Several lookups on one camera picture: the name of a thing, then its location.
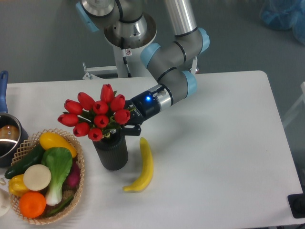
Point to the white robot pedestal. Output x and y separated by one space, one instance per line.
131 32

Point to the white garlic piece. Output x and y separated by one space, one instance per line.
2 182

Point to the orange mandarin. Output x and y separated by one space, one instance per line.
32 204

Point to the yellow bell pepper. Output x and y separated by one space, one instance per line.
17 186

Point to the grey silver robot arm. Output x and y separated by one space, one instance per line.
169 91

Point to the green bok choy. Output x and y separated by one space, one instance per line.
59 161

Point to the blue saucepan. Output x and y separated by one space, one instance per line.
12 133

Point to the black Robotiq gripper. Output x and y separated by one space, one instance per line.
143 106

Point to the red tulip bouquet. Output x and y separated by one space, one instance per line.
99 119

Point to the blue plastic bag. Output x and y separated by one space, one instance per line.
284 15

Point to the black device at edge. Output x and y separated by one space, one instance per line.
297 205

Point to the yellow banana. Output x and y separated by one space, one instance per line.
146 175

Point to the green chili pepper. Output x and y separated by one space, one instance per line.
61 207

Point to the yellow squash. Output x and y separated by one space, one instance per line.
49 140

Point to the dark grey ribbed vase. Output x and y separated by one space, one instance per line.
112 151

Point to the purple red sweet potato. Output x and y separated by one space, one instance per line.
73 178

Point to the white round object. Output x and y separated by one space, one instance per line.
4 202

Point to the dark green cucumber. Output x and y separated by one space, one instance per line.
32 158

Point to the woven wicker basket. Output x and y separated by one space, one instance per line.
67 191

